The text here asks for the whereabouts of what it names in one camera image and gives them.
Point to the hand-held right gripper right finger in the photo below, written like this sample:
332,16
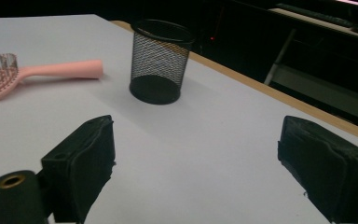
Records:
329,168

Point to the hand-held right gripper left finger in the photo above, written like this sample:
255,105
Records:
80,161

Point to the pink hairbrush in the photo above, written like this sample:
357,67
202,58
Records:
49,71

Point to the black mesh pen holder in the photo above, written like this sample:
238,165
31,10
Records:
158,74

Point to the white table cover sheet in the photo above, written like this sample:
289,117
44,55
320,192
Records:
199,155

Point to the black keyboard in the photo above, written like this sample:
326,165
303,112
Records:
320,16

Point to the white metal frame desk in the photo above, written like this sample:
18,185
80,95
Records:
323,90

